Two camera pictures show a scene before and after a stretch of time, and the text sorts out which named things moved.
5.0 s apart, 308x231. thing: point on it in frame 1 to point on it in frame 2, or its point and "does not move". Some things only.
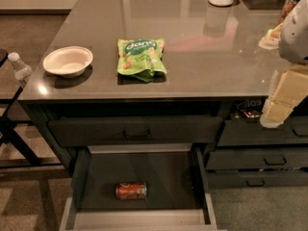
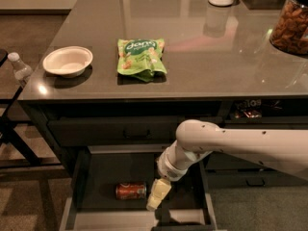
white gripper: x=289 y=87 to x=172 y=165
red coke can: x=131 y=190 does not move
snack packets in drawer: x=247 y=109 does not move
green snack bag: x=141 y=58 does not move
